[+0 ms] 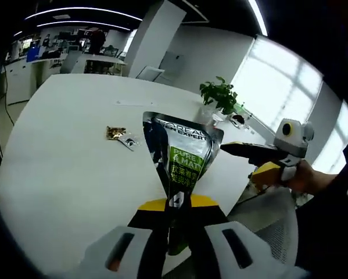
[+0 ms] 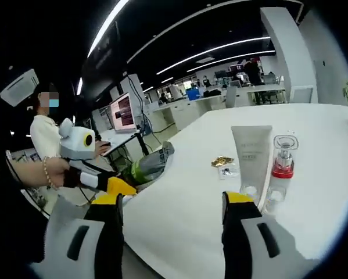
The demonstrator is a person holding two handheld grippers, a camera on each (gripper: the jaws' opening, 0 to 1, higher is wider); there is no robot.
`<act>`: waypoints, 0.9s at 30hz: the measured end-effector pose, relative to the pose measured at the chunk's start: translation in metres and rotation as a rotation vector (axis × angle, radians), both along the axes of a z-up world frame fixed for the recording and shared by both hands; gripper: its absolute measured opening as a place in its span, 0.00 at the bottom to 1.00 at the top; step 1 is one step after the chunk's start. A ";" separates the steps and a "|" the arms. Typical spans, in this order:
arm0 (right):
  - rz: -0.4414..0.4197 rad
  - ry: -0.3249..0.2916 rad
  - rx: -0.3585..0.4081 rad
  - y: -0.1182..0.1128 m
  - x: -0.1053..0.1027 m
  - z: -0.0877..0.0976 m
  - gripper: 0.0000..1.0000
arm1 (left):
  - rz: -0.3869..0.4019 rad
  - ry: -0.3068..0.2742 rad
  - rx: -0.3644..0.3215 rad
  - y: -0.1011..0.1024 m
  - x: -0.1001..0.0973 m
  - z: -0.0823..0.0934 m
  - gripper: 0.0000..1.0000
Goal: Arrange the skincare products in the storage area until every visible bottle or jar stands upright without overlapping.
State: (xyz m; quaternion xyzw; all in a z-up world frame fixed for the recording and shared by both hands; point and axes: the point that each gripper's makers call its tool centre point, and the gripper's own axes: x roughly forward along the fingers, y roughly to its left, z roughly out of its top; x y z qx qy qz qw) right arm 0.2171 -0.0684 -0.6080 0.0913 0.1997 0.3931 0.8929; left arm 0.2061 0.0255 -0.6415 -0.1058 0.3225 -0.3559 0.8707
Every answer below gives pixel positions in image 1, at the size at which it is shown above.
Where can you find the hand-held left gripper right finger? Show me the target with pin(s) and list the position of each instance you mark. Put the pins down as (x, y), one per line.
(208, 241)

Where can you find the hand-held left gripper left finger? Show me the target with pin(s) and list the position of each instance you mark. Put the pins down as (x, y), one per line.
(147, 247)

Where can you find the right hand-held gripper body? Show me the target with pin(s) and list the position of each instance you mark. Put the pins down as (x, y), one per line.
(292, 142)

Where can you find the green black skincare pouch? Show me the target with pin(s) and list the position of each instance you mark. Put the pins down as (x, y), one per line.
(182, 151)

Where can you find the silver foil skincare sachet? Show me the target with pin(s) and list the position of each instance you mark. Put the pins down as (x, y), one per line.
(129, 143)

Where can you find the gold foil skincare sachet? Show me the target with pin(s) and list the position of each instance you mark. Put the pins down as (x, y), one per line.
(115, 133)

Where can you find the green bottle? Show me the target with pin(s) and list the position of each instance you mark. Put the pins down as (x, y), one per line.
(240, 107)

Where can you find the person's right hand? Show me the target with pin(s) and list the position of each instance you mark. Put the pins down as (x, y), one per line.
(310, 177)

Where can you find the red and black item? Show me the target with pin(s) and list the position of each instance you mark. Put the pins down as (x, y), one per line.
(238, 118)

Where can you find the white mesh office chair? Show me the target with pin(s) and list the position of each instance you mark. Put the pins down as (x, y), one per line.
(272, 226)

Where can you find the potted green plant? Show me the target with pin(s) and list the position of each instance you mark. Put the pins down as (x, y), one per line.
(220, 94)

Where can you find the person's dark clothing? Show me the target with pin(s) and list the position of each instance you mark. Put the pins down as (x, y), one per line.
(327, 226)

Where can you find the white cabinet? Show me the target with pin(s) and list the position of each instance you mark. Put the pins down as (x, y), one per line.
(172, 62)

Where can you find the white office desk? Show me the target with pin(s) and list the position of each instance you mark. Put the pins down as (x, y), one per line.
(102, 59)

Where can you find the blue panel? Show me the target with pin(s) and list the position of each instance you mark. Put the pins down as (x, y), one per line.
(34, 55)

